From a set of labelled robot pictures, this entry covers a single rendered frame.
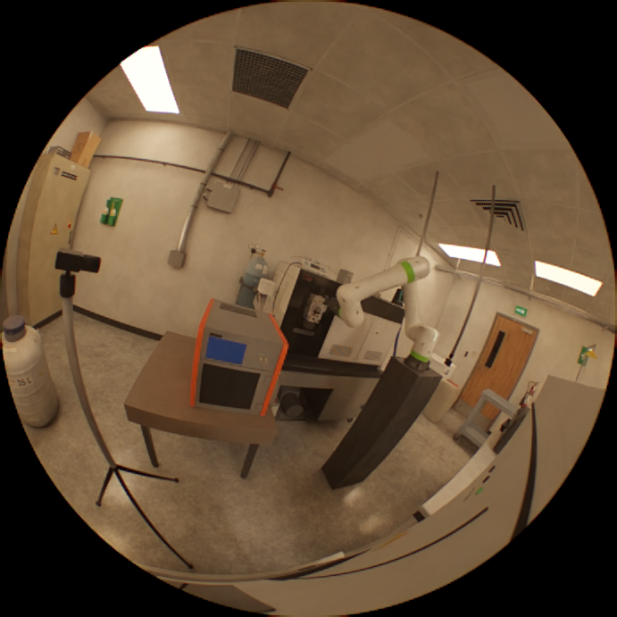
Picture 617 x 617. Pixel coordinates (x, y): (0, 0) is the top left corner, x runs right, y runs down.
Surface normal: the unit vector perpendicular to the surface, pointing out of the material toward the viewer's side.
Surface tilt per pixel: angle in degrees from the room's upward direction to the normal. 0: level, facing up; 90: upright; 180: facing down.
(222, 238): 90
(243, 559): 0
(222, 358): 90
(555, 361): 90
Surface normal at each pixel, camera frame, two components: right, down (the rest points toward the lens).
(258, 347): 0.34, 0.29
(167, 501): 0.34, -0.92
